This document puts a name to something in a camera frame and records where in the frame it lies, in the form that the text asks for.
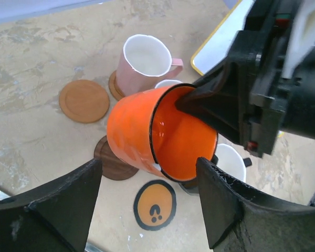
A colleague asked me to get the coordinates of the green mug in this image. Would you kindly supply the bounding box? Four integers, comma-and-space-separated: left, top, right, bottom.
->
154, 79, 182, 89

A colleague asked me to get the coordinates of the orange black face coaster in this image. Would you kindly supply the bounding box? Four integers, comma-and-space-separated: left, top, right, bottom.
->
133, 180, 177, 231

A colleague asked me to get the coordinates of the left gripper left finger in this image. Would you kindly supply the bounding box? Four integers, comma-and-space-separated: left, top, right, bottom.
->
0, 159, 102, 251

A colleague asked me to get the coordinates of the orange mug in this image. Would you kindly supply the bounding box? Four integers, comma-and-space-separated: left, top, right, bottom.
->
107, 83, 218, 182

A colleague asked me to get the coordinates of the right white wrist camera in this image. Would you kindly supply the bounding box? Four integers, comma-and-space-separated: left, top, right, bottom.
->
281, 0, 315, 79

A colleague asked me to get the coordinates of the black and white mug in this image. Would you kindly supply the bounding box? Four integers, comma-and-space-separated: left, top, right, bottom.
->
178, 143, 253, 196

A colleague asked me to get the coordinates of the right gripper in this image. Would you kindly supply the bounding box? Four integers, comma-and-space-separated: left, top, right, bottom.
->
176, 1, 315, 157

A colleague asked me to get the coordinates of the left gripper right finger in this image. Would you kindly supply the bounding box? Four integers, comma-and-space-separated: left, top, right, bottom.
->
196, 157, 315, 251

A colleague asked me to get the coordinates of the dark wood coaster top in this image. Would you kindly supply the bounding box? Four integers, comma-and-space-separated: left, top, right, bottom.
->
93, 135, 139, 181

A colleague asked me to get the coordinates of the white board wooden frame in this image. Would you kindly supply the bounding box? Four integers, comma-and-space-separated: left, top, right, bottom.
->
190, 0, 254, 76

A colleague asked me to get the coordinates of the pink mug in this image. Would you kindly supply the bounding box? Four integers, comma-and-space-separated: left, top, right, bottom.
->
115, 34, 184, 96

